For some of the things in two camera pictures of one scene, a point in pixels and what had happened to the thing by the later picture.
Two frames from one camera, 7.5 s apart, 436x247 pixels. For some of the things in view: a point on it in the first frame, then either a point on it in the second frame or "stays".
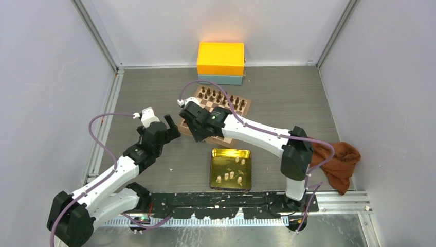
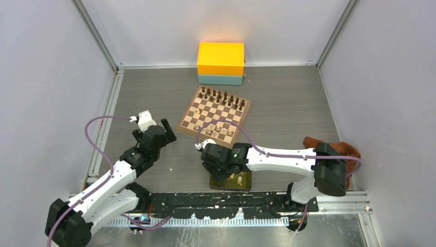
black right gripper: [198, 137] → [220, 177]
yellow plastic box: [221, 58] stays
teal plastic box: [231, 80] stays
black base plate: [225, 205] stays
